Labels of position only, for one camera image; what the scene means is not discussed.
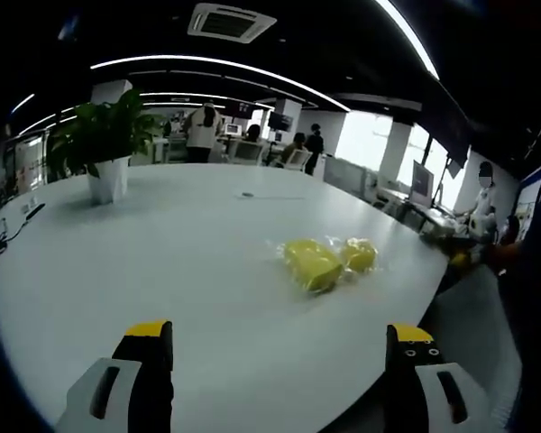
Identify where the computer monitor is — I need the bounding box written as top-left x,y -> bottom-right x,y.
409,160 -> 436,208

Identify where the large yellow silicone block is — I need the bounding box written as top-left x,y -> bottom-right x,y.
280,238 -> 344,295

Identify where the clear plastic wrap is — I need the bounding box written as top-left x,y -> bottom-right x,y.
264,234 -> 382,301

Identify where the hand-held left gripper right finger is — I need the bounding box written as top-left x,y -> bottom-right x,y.
382,323 -> 497,433

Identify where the black cable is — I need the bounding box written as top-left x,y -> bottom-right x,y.
0,202 -> 47,257

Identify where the grey office chair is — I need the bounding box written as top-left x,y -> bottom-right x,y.
417,263 -> 524,429

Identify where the green potted plant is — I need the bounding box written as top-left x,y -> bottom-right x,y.
46,88 -> 167,182

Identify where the white plant pot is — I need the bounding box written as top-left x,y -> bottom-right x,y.
87,156 -> 131,207

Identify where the white office chair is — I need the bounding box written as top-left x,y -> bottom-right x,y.
287,148 -> 313,170
231,140 -> 265,166

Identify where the ceiling air conditioner vent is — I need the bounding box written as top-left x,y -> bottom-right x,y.
187,2 -> 279,45

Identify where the small yellow silicone block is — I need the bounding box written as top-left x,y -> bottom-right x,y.
340,237 -> 380,274

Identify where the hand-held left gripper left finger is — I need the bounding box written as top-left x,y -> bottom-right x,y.
55,319 -> 175,433

